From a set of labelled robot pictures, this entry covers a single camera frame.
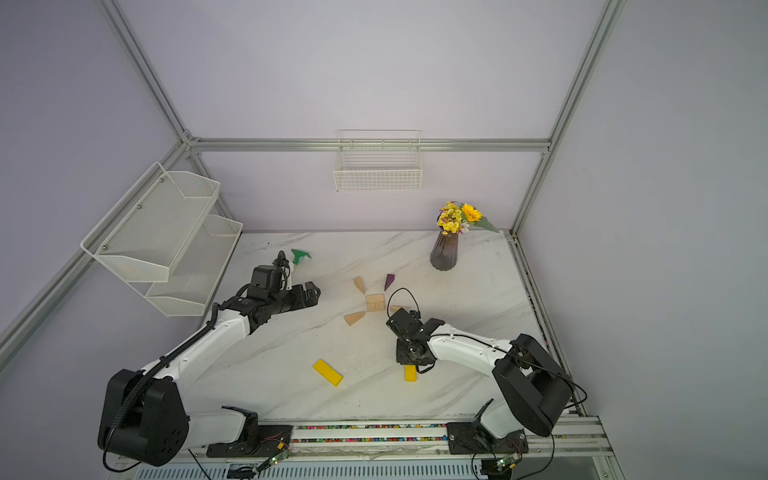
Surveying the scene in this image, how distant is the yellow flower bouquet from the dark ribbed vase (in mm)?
43

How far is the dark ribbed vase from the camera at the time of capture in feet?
3.29

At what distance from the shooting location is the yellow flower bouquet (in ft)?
2.96
